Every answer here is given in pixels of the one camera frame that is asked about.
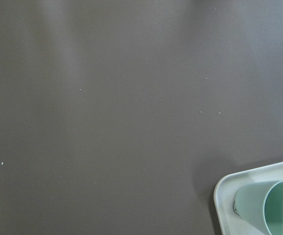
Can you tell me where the green plastic cup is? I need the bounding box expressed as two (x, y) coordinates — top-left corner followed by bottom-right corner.
(233, 180), (283, 235)

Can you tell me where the cream serving tray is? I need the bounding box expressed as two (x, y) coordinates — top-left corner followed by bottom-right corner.
(214, 162), (283, 235)

